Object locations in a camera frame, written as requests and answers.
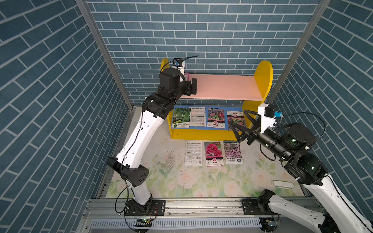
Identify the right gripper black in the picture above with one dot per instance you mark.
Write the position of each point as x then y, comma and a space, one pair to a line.
255, 133

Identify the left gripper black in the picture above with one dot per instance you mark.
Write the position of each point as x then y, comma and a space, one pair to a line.
187, 91

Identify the pink bordered seed packet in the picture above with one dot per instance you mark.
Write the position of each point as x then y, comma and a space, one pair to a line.
186, 75

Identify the red zinnia seed packet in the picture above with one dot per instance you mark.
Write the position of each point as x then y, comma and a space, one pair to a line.
236, 117

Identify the purple flower seed packet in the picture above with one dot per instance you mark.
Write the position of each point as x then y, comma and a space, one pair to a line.
232, 152

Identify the mixed flower seed packet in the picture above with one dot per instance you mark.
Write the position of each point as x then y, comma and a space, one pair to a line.
216, 118

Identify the magenta hollyhock seed packet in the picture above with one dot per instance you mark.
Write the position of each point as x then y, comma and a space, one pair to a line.
213, 154

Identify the white text seed packet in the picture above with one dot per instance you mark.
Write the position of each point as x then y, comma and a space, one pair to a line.
193, 155

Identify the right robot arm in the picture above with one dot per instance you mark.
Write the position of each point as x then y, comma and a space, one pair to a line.
293, 147

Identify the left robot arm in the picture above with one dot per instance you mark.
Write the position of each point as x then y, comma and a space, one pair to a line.
155, 109

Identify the white text packet lower shelf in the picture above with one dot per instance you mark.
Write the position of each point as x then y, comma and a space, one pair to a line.
197, 117

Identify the green gourd seed packet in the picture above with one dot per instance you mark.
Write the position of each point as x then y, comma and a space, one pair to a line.
181, 117

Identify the yellow shelf with pink board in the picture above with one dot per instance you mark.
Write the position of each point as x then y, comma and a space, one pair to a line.
252, 90

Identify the small white object on mat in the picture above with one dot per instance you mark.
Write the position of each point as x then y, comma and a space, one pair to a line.
282, 184

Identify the floral table mat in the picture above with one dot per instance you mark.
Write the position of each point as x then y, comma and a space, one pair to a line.
170, 178

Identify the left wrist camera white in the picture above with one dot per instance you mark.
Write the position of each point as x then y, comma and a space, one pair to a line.
179, 64

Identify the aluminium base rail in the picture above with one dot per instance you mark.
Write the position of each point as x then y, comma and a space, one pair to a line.
192, 215

